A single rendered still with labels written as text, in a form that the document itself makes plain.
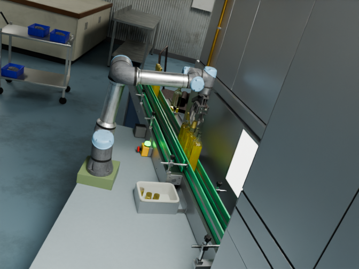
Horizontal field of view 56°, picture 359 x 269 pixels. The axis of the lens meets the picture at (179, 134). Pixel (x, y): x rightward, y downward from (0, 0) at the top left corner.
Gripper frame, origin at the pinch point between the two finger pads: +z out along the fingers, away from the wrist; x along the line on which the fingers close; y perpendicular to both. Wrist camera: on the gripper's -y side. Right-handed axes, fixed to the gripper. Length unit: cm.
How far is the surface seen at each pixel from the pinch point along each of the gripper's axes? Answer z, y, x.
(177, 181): 31.0, 19.1, -8.2
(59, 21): 41, -448, -105
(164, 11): 12, -660, 118
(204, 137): 12.8, -5.8, 12.1
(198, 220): 30, 55, -5
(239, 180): 8, 48, 13
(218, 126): -2.5, 8.0, 12.3
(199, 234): 34, 59, -5
